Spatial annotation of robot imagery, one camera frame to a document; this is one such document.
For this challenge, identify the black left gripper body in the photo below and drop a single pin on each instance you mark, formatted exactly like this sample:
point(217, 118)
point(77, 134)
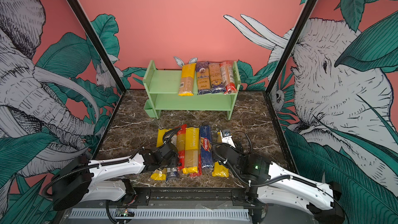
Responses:
point(172, 163)

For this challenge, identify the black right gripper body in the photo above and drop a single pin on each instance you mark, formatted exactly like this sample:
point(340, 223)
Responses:
point(217, 150)

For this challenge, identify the blue-ended chinese label spaghetti bag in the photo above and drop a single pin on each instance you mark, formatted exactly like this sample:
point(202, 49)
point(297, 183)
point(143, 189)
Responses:
point(216, 81)

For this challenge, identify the yellow-top spaghetti bag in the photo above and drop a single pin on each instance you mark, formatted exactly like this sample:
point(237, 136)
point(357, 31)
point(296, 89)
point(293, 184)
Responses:
point(187, 80)

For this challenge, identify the red-ended spaghetti bag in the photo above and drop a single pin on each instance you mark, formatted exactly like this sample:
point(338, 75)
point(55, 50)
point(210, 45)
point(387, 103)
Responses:
point(227, 74)

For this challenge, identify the ankara blue yellow spaghetti bag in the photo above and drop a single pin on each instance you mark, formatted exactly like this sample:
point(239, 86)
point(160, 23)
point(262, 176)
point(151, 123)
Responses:
point(203, 78)

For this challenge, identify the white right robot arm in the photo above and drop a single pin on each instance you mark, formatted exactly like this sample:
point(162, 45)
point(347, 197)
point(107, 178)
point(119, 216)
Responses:
point(267, 183)

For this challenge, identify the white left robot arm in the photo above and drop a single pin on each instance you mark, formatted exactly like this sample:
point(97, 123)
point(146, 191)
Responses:
point(89, 180)

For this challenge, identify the green two-tier shelf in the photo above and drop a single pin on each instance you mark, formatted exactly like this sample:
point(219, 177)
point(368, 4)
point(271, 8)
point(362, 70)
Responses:
point(162, 88)

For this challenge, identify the yellow spaghetti bag far left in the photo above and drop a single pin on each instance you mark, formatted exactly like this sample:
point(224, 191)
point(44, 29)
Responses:
point(164, 174)

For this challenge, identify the yellow spaghetti bag far right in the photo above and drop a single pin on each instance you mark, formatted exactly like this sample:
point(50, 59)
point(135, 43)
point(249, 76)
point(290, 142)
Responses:
point(219, 170)

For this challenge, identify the red spaghetti bag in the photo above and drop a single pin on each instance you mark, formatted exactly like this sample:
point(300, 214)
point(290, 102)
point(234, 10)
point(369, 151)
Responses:
point(181, 138)

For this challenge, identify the yellow pastatime spaghetti bag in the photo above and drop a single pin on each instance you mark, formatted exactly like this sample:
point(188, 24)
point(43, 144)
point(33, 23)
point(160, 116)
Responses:
point(191, 151)

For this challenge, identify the blue barilla spaghetti box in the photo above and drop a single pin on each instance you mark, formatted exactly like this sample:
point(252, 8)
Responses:
point(206, 147)

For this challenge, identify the white vented strip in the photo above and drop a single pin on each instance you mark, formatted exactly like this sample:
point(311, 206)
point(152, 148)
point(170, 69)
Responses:
point(160, 213)

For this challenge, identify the green plastic side bin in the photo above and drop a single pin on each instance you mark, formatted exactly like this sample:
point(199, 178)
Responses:
point(149, 110)

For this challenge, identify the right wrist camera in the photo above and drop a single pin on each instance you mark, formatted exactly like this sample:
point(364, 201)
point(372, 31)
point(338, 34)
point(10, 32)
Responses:
point(226, 137)

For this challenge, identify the black left corner post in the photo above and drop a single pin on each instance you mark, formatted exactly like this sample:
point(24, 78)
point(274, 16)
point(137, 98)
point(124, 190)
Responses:
point(94, 38)

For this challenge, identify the black corner post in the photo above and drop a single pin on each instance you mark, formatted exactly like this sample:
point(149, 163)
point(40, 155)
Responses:
point(301, 23)
point(94, 38)

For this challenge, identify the black right corner post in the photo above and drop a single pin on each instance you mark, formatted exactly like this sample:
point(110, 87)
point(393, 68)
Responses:
point(301, 23)

